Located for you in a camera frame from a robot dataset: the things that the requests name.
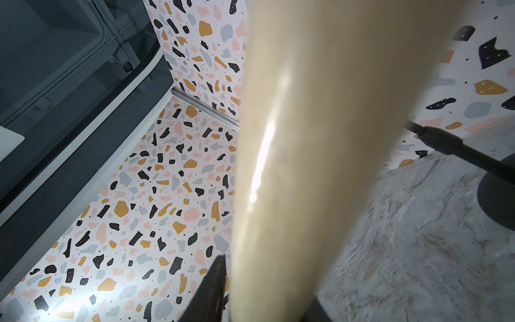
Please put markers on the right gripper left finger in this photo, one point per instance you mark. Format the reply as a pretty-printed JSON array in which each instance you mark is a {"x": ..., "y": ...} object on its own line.
[{"x": 208, "y": 302}]

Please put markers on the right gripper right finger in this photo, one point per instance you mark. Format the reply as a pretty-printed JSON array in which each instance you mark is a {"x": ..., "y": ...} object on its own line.
[{"x": 315, "y": 313}]

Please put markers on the wooden handle claw hammer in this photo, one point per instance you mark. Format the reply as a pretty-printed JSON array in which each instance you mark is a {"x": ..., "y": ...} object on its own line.
[{"x": 328, "y": 86}]

